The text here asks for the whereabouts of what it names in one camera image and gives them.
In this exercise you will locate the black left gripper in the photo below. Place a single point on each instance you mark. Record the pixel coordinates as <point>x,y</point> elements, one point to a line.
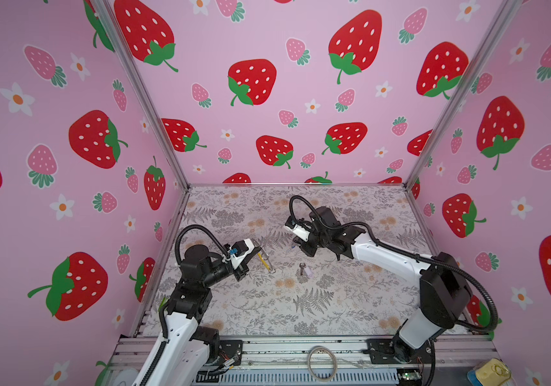
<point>239,274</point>

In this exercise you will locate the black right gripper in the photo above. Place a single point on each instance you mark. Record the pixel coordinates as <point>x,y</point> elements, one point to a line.
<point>302,242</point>

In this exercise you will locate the metal keyring with yellow tag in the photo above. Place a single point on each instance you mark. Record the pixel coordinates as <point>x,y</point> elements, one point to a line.
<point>265,261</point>

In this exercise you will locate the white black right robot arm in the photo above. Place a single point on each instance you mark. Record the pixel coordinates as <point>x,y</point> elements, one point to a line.
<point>444,293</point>

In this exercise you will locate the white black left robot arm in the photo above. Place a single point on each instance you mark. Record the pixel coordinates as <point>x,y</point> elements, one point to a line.
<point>184,349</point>

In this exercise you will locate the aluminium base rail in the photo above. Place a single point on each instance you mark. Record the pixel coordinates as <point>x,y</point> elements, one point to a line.
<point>321,360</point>

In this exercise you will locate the aluminium corner post left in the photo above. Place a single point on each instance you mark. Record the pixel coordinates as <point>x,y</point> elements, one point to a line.
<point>113,30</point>

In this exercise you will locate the aluminium corner post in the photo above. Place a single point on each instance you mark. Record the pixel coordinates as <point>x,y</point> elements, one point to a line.
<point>497,28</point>
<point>113,30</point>

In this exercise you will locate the aluminium corner post right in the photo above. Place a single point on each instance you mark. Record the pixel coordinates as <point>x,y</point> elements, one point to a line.
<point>497,28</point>

